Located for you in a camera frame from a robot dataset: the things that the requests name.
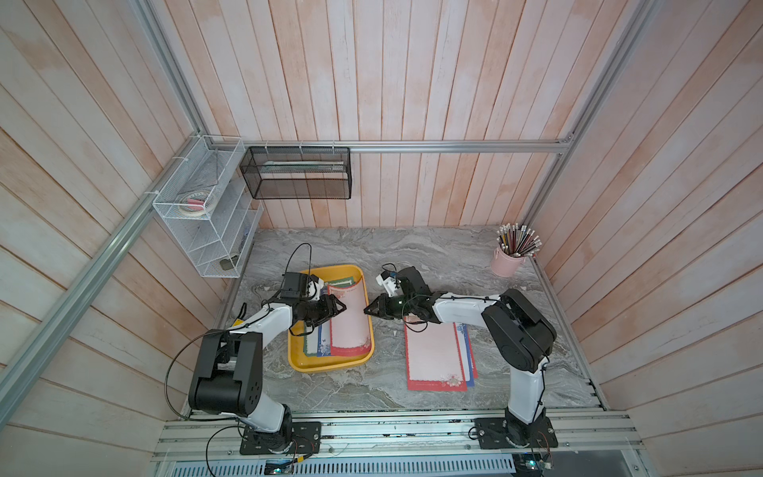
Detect white wire wall shelf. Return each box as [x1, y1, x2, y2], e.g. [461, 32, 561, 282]
[153, 135, 262, 279]

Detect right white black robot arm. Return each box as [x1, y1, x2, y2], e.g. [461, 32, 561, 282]
[364, 266, 558, 449]

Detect blue floral stationery paper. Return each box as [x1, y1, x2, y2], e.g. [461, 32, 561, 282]
[455, 324, 477, 388]

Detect yellow plastic storage tray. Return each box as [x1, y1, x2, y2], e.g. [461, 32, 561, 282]
[287, 264, 376, 374]

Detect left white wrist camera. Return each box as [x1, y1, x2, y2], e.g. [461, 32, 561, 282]
[307, 275, 325, 300]

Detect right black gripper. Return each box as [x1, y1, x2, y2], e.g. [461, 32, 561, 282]
[362, 294, 417, 320]

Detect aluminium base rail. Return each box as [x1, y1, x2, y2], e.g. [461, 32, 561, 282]
[151, 407, 645, 462]

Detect horizontal aluminium frame bar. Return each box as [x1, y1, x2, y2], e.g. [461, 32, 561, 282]
[212, 136, 571, 154]

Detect pink pencil cup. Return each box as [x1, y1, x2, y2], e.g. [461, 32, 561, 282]
[490, 246, 525, 278]

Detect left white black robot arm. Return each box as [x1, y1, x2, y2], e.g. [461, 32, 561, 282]
[188, 272, 348, 453]

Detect stack of coloured stationery paper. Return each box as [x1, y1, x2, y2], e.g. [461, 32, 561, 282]
[303, 276, 356, 358]

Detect tape roll on shelf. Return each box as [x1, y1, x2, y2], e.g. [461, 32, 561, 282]
[177, 190, 216, 218]

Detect bundle of pencils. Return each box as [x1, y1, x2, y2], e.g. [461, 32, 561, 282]
[497, 224, 542, 258]

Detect black mesh wall basket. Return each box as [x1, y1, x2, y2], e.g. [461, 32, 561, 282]
[240, 146, 353, 201]

